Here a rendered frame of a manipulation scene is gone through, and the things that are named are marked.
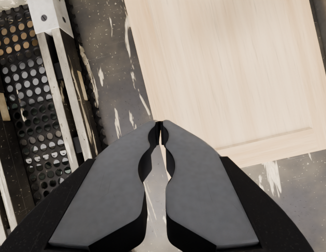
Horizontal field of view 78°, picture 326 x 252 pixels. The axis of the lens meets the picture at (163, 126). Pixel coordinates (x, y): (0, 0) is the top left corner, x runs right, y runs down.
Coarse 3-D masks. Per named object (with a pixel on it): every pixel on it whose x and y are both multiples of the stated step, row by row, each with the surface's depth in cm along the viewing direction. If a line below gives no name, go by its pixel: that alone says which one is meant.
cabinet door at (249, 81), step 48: (144, 0) 51; (192, 0) 51; (240, 0) 50; (288, 0) 49; (144, 48) 52; (192, 48) 51; (240, 48) 51; (288, 48) 50; (192, 96) 52; (240, 96) 51; (288, 96) 50; (240, 144) 51; (288, 144) 50
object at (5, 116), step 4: (0, 92) 55; (0, 96) 55; (0, 100) 55; (4, 100) 56; (0, 104) 54; (4, 104) 56; (0, 108) 54; (4, 108) 55; (4, 112) 55; (4, 116) 55; (8, 116) 56; (4, 120) 55; (8, 120) 56
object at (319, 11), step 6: (318, 0) 49; (324, 0) 47; (318, 6) 49; (324, 6) 48; (318, 12) 50; (324, 12) 48; (318, 18) 50; (324, 18) 48; (318, 24) 51; (324, 24) 49; (324, 30) 49; (324, 36) 50; (324, 42) 50; (324, 48) 51
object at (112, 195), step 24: (120, 144) 10; (144, 144) 10; (96, 168) 9; (120, 168) 9; (144, 168) 10; (96, 192) 8; (120, 192) 8; (144, 192) 8; (72, 216) 7; (96, 216) 7; (120, 216) 7; (144, 216) 7; (72, 240) 6; (96, 240) 6; (120, 240) 7
